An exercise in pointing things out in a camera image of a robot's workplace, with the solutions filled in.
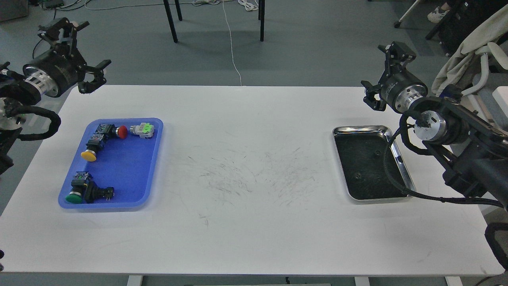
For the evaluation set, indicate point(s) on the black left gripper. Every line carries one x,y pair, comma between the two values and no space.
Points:
58,69

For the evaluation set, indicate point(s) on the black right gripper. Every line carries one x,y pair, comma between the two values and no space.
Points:
398,88

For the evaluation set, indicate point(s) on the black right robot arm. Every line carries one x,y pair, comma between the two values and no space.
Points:
472,151

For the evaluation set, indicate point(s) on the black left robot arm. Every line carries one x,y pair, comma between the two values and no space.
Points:
16,103

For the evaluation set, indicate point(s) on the white sneaker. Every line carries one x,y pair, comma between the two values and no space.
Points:
437,15

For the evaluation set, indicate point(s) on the red mushroom push button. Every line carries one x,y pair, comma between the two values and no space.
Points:
112,131

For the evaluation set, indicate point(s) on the steel tray with black mat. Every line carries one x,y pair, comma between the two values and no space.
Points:
355,147

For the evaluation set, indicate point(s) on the black chair leg left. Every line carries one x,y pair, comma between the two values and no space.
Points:
170,17

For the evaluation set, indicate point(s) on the black chair leg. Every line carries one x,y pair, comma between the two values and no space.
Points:
261,18
170,17

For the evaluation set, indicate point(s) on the beige cloth on chair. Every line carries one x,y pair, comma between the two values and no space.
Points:
454,69

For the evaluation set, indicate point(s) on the blue plastic tray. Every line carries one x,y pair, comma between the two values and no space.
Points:
127,165

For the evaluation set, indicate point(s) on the black chair leg right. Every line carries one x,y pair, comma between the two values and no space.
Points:
261,18

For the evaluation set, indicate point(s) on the yellow push button switch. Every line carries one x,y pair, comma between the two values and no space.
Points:
94,145

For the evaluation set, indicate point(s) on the grey switch with green label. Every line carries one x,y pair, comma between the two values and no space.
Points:
143,130

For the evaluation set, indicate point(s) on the white chair frame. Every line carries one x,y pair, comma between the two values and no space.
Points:
488,95

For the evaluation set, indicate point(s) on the green push button switch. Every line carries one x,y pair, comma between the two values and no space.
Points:
80,188

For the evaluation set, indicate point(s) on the black switch contact block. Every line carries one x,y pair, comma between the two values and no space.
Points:
93,192

